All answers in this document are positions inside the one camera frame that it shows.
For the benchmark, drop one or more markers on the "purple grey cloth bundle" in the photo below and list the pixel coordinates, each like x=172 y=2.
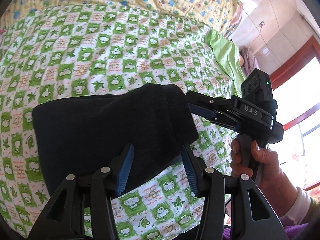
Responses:
x=248 y=61

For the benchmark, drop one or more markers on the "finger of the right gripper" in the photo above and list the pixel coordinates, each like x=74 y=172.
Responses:
x=216 y=117
x=197 y=100

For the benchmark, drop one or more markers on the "green checkered cartoon bedsheet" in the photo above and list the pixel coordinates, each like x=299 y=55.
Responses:
x=83 y=50

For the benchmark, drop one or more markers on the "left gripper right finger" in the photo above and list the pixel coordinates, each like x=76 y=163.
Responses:
x=208 y=183

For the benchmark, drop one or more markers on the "green striped sheet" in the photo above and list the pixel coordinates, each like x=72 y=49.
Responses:
x=226 y=56

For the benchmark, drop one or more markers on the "red wooden window frame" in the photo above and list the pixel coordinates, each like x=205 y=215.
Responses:
x=296 y=89

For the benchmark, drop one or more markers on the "dark navy fleece pants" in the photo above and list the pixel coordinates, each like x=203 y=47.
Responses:
x=80 y=135

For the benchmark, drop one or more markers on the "person's right hand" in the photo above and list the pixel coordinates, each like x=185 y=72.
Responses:
x=274 y=184

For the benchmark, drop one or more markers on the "wall power socket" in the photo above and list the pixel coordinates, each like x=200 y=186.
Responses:
x=261 y=24

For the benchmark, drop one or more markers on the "black camera module box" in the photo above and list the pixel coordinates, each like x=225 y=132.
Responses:
x=257 y=90

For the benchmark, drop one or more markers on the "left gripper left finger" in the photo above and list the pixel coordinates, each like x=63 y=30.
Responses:
x=109 y=182

